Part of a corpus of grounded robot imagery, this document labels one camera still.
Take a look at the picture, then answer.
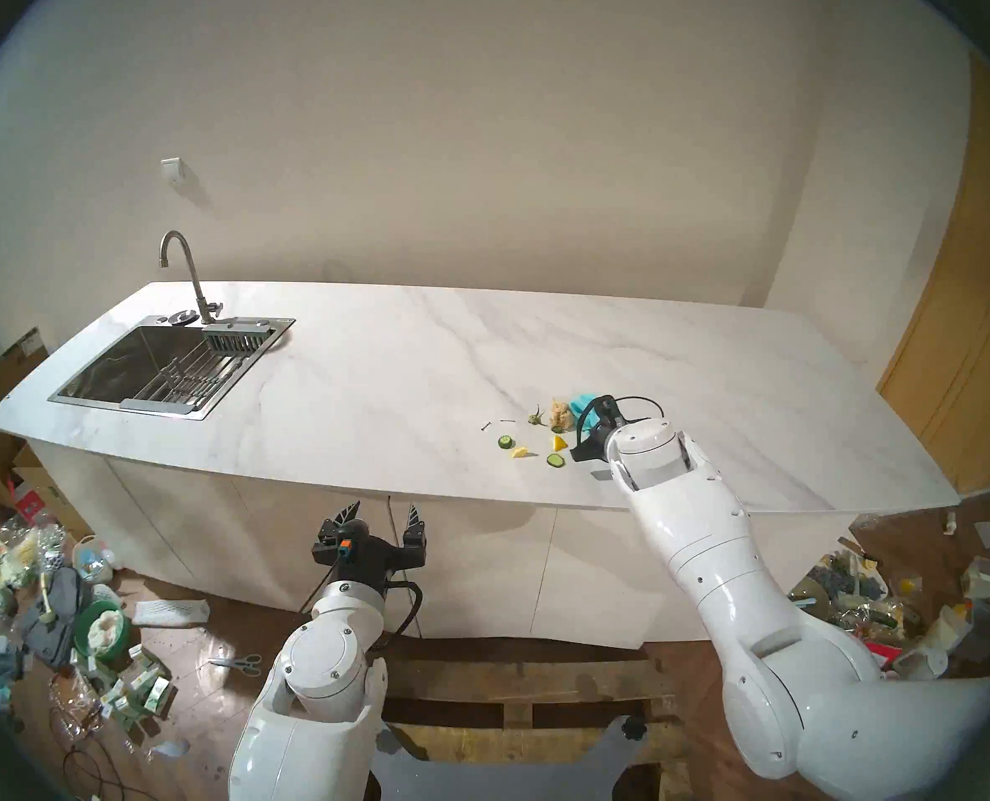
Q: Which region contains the steel sink drain rack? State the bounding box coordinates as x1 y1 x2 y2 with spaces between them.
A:
119 322 272 415

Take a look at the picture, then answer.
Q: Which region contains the clear bag yellow food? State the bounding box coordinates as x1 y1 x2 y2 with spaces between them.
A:
0 534 41 612

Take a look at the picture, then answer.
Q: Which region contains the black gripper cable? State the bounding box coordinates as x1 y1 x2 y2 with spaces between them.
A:
574 396 665 454
299 578 423 652

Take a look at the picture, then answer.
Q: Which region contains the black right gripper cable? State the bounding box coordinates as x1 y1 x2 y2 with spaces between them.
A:
574 396 665 454

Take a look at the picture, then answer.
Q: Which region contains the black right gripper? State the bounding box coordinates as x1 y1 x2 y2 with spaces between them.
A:
570 395 625 462

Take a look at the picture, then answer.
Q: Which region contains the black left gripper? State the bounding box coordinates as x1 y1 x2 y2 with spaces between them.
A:
311 501 427 587

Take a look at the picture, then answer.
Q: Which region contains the red white carton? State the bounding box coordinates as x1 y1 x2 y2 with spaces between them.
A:
11 482 62 529

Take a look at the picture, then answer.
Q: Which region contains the white foam mesh sleeve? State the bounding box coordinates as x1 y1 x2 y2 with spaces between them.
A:
132 599 210 629

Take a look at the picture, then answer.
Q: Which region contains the wooden door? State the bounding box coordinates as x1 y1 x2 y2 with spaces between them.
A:
877 48 990 496

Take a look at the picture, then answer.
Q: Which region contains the steel gooseneck faucet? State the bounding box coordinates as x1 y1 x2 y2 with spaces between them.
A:
159 230 224 325

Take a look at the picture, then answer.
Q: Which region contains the purple grape bunch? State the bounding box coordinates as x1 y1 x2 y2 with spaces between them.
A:
812 557 884 600

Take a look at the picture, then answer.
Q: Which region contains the large clear plastic container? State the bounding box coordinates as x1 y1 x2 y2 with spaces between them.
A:
958 599 990 662

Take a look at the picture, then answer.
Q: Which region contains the grey fabric bag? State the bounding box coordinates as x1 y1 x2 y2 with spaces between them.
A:
23 567 95 667

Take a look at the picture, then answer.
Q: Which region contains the wooden pallet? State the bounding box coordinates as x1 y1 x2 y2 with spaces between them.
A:
370 641 738 801

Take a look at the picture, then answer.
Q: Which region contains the green bowl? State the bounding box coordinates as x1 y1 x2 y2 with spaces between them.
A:
73 599 133 662

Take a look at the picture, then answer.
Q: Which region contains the black floor cable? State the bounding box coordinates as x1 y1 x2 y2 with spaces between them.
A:
61 724 137 801

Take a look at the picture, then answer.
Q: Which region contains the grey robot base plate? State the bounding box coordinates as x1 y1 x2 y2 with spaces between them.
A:
370 716 647 801

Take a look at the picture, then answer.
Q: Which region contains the white bottle orange cap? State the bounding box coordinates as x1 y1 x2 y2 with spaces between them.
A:
920 603 973 654

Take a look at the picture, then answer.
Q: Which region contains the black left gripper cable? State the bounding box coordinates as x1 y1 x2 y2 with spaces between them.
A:
299 578 423 652

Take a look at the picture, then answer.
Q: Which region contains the stainless steel sink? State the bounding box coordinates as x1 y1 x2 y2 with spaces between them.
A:
48 314 296 421

